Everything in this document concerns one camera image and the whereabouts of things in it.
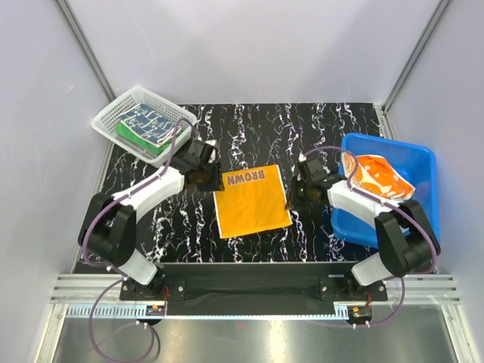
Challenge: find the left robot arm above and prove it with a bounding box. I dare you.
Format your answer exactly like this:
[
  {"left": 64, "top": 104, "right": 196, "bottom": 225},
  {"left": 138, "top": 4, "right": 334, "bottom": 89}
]
[{"left": 78, "top": 139, "right": 224, "bottom": 299}]

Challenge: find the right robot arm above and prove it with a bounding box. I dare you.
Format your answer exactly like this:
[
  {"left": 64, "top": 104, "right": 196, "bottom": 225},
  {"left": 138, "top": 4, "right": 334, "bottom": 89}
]
[{"left": 286, "top": 158, "right": 440, "bottom": 300}]

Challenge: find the blue plastic bin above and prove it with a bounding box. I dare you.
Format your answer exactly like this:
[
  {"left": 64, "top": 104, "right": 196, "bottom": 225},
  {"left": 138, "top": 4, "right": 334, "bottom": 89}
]
[{"left": 331, "top": 133, "right": 440, "bottom": 249}]

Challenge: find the green microfiber towel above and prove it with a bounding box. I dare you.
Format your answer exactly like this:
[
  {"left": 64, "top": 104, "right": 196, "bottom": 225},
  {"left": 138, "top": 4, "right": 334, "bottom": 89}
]
[{"left": 116, "top": 118, "right": 175, "bottom": 155}]

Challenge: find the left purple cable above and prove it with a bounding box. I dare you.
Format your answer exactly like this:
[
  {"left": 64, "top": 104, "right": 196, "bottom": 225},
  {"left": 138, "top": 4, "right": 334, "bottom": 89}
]
[{"left": 81, "top": 117, "right": 200, "bottom": 360}]

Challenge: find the brown yellow towel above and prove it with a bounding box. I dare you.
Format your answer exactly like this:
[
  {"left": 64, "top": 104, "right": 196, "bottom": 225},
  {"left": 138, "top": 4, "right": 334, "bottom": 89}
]
[{"left": 213, "top": 164, "right": 292, "bottom": 239}]

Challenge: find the blue white patterned towel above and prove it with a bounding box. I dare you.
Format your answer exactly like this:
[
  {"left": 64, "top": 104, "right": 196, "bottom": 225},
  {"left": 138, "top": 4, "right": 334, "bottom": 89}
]
[{"left": 116, "top": 104, "right": 175, "bottom": 154}]

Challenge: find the aluminium frame rail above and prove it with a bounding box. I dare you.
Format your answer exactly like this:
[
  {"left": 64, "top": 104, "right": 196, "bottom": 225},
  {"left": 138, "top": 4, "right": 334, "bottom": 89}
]
[{"left": 50, "top": 275, "right": 461, "bottom": 321}]

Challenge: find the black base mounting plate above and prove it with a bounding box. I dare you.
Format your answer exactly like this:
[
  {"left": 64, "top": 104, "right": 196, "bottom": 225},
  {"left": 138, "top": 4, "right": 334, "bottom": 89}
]
[{"left": 119, "top": 262, "right": 388, "bottom": 318}]

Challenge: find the white perforated plastic basket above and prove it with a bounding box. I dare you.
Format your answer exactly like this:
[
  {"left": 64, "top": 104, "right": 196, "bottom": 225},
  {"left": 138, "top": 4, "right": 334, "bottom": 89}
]
[{"left": 91, "top": 86, "right": 198, "bottom": 168}]

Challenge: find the orange floral towel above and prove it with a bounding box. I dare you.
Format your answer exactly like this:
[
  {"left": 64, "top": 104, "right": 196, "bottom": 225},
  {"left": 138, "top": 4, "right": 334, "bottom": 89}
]
[{"left": 341, "top": 152, "right": 415, "bottom": 200}]

